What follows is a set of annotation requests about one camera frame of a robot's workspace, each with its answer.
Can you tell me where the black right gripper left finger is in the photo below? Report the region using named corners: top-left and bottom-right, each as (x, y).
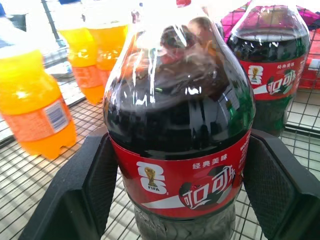
top-left (18, 126), bottom-right (119, 240)

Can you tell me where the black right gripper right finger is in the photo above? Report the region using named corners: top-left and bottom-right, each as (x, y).
top-left (242, 128), bottom-right (320, 240)

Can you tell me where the cola bottle with red label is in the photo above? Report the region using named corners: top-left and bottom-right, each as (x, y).
top-left (225, 0), bottom-right (312, 138)
top-left (102, 0), bottom-right (257, 240)

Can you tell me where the orange soda bottle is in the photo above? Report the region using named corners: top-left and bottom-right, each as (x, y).
top-left (83, 0), bottom-right (131, 87)
top-left (0, 15), bottom-right (78, 161)
top-left (49, 0), bottom-right (105, 105)

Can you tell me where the red snack package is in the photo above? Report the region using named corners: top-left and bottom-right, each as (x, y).
top-left (297, 29), bottom-right (320, 90)

